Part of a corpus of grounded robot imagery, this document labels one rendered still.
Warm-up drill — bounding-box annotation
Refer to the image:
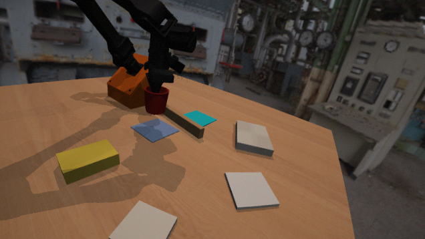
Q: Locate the dark red cup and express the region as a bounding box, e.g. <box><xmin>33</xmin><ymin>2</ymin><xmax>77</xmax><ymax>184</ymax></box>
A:
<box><xmin>144</xmin><ymin>86</ymin><xmax>169</xmax><ymax>115</ymax></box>

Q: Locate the yellow rectangular block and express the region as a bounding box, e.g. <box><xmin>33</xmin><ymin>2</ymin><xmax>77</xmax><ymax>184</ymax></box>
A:
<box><xmin>56</xmin><ymin>140</ymin><xmax>120</xmax><ymax>185</ymax></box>

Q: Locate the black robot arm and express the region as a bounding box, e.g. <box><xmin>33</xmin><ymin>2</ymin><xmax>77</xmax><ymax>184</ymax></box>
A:
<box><xmin>70</xmin><ymin>0</ymin><xmax>196</xmax><ymax>76</ymax></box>

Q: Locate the dark brown long bar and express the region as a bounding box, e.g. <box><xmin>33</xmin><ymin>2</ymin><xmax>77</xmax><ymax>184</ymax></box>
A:
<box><xmin>163</xmin><ymin>104</ymin><xmax>204</xmax><ymax>139</ymax></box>

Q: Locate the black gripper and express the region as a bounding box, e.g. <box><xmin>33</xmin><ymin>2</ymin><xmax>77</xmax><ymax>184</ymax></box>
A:
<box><xmin>144</xmin><ymin>45</ymin><xmax>174</xmax><ymax>93</ymax></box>

